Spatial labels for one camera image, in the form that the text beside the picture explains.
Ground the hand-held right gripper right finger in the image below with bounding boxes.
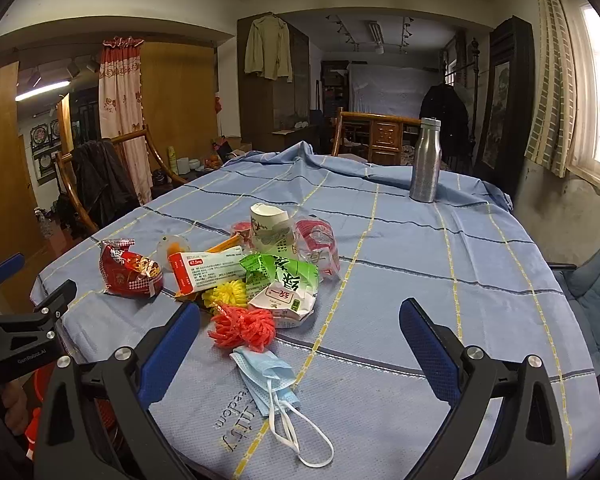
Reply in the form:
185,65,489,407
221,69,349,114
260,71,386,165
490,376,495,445
399,297,568,480

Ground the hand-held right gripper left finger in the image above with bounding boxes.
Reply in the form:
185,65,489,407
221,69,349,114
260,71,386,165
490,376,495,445
32,301,203,480

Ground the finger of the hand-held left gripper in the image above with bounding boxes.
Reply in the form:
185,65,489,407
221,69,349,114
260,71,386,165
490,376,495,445
0,253,26,311
0,280,78,331

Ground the red foam net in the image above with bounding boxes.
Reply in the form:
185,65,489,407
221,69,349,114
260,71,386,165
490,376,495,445
208,305,276,352

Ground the red snack packet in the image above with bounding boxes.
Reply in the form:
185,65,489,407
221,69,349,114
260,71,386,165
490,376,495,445
99,240,164,299

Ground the white medicine box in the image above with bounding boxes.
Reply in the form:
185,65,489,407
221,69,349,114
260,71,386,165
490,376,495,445
168,247,248,297

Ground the blue face mask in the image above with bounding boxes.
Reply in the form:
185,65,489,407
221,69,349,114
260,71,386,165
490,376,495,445
229,346,335,468

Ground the clear cup with orange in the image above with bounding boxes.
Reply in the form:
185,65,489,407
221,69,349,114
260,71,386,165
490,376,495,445
156,234,193,273

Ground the yellow orange wrapper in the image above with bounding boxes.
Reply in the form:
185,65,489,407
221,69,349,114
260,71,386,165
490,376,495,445
205,236,243,255

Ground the white drink carton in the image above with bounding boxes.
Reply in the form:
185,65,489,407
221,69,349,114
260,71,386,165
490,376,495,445
248,282,317,329

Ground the green drink carton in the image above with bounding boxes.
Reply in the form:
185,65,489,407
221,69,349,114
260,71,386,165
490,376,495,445
239,253,321,301

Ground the white paper cup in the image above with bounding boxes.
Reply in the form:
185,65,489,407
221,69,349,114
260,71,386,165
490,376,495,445
250,203,297,256

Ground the pink printed plastic bag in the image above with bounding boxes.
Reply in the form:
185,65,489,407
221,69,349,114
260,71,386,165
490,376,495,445
292,214,341,278

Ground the person's left hand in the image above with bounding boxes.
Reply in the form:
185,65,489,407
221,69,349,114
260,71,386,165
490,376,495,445
0,377,31,436

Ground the blue plaid tablecloth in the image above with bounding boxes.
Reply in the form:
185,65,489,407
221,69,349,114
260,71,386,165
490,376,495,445
30,141,596,480

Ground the black jacket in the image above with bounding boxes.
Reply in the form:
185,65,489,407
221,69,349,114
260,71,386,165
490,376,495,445
72,140,141,231

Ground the blue cushioned chair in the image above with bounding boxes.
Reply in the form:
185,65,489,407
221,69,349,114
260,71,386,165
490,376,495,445
550,240,600,376

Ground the curved wooden armchair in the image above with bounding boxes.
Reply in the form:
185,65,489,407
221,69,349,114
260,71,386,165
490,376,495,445
55,127,188,233

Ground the fluorescent tube lamp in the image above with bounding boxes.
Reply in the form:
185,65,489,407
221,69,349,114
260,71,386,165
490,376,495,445
15,80,73,102

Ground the silver metal bottle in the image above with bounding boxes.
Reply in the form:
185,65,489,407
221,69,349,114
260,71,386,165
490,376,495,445
409,116,443,204

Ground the pink floral curtain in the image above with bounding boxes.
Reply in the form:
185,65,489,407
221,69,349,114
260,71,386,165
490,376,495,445
99,36,153,206

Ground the black hanging coat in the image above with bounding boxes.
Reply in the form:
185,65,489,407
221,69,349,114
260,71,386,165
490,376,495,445
419,84,473,171

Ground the dark framed painting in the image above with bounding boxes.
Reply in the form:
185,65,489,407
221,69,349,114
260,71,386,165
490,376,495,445
475,16,536,196

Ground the brown wooden wardrobe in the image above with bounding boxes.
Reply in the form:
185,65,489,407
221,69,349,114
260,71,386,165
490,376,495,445
237,12,311,151

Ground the white cloth cover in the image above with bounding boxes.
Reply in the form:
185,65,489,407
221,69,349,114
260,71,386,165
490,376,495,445
347,62,443,121

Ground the striped beige window curtain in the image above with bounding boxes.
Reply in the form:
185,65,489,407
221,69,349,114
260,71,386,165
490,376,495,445
524,0,581,178

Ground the beige hanging jacket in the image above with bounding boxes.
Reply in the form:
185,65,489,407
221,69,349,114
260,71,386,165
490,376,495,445
244,14,293,83

